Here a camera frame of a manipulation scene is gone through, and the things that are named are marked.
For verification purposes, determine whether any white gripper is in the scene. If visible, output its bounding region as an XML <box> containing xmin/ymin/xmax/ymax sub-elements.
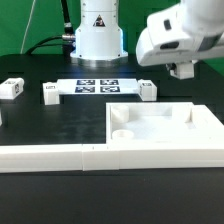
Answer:
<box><xmin>136</xmin><ymin>3</ymin><xmax>224</xmax><ymax>76</ymax></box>

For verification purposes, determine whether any white square tabletop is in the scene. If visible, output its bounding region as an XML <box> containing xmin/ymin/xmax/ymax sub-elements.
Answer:
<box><xmin>106</xmin><ymin>102</ymin><xmax>224</xmax><ymax>143</ymax></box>

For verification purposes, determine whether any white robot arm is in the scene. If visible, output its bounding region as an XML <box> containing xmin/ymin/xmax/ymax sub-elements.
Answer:
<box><xmin>71</xmin><ymin>0</ymin><xmax>224</xmax><ymax>79</ymax></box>

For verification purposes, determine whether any white L-shaped fence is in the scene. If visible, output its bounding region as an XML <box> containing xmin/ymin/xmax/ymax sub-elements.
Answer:
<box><xmin>0</xmin><ymin>104</ymin><xmax>224</xmax><ymax>174</ymax></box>

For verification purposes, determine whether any apriltag base plate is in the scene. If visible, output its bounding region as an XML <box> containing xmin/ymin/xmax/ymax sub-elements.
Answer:
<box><xmin>57</xmin><ymin>78</ymin><xmax>138</xmax><ymax>95</ymax></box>

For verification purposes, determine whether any black cable bundle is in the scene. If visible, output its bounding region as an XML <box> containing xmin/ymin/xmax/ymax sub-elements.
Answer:
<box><xmin>25</xmin><ymin>0</ymin><xmax>77</xmax><ymax>55</ymax></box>

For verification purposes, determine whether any white thin cable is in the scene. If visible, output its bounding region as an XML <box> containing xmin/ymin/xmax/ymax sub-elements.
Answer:
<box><xmin>19</xmin><ymin>0</ymin><xmax>37</xmax><ymax>55</ymax></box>

